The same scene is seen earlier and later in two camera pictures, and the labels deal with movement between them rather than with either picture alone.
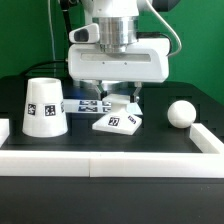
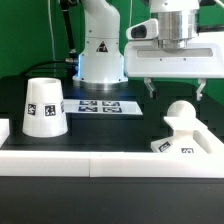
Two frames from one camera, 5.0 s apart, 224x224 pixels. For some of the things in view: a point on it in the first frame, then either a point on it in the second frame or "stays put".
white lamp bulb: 181,114 stays put
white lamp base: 119,120 → 190,136
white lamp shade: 44,113 stays put
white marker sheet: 96,106 stays put
